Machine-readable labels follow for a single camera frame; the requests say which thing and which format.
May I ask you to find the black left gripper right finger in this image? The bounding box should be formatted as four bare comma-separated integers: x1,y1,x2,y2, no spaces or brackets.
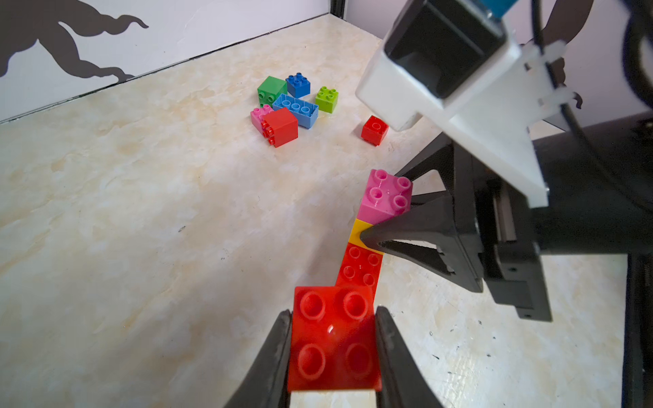
375,306,443,408

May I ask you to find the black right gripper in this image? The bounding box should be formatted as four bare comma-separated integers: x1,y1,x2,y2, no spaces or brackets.
361,114,652,321

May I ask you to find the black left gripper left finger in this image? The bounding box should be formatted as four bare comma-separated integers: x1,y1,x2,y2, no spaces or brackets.
224,309,292,408

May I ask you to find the pink lego brick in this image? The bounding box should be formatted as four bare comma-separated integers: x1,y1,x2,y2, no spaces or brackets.
357,169,413,224
250,105,274,134

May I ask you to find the red square lego brick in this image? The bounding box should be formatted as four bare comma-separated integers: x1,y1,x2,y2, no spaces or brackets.
361,116,389,146
287,286,382,392

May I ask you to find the yellow lego brick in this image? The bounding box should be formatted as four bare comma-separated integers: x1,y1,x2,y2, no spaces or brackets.
349,219,383,254

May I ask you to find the long red lego brick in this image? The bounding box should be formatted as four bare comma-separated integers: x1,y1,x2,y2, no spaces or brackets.
335,243,383,299

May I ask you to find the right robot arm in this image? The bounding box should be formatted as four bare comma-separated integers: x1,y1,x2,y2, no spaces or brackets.
361,133,652,407

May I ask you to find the small lime lego brick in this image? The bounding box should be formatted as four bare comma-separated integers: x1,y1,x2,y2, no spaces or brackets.
316,86,338,114

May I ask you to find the long blue lego brick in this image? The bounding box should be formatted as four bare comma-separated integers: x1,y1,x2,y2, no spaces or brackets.
271,93,319,129

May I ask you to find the tall red lego brick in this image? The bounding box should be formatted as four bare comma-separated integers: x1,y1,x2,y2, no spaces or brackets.
262,108,299,148

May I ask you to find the small blue lego brick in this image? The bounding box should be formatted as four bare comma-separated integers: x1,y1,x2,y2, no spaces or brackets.
286,72,311,98

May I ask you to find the dark green lego brick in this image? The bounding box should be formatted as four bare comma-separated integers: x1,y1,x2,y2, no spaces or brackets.
257,76,287,107

